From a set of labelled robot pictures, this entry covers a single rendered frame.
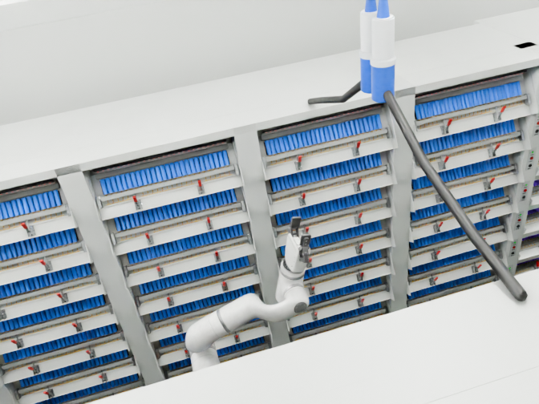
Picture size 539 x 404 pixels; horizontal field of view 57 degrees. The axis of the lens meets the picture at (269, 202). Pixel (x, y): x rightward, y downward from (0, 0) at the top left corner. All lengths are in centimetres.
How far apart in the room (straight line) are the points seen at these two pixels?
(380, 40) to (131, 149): 109
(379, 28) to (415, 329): 73
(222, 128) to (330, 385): 131
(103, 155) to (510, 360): 157
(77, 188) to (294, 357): 134
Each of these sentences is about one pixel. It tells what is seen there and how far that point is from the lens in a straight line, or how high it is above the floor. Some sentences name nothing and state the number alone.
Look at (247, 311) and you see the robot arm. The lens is 172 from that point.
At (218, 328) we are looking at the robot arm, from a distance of 175.
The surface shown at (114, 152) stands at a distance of 203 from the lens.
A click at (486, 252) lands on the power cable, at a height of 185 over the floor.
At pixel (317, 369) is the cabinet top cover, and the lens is 95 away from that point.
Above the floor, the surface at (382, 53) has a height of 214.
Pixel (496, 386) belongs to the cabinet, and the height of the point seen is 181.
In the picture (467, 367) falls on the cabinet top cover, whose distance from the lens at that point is 97.
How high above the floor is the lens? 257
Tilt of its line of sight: 34 degrees down
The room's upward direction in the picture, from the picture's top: 9 degrees counter-clockwise
